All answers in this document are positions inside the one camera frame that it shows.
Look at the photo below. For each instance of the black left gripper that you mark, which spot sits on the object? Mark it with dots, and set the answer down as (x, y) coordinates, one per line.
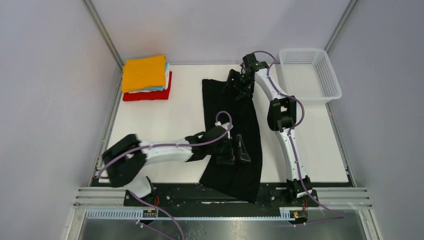
(229, 157)

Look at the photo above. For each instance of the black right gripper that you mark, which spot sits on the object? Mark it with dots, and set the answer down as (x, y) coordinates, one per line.
(235, 75)

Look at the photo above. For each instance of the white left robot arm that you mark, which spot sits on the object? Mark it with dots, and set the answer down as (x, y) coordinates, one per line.
(123, 162)

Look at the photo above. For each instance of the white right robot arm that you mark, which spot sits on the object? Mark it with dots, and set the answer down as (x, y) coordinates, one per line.
(281, 116)

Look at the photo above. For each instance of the white plastic basket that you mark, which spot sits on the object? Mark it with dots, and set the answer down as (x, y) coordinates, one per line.
(308, 74)

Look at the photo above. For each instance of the white folded t-shirt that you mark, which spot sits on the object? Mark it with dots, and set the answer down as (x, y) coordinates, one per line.
(139, 85)

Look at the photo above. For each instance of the red folded t-shirt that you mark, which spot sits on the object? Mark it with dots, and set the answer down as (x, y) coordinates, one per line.
(152, 95)

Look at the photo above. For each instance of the light blue folded t-shirt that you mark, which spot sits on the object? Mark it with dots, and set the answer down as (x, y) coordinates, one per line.
(158, 81)

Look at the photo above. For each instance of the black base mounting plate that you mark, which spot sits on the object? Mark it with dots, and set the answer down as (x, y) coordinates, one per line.
(273, 194)

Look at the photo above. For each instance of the orange folded t-shirt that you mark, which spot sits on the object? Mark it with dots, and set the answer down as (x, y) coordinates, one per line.
(135, 69)

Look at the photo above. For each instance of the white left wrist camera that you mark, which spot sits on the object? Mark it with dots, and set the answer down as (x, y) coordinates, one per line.
(227, 125)

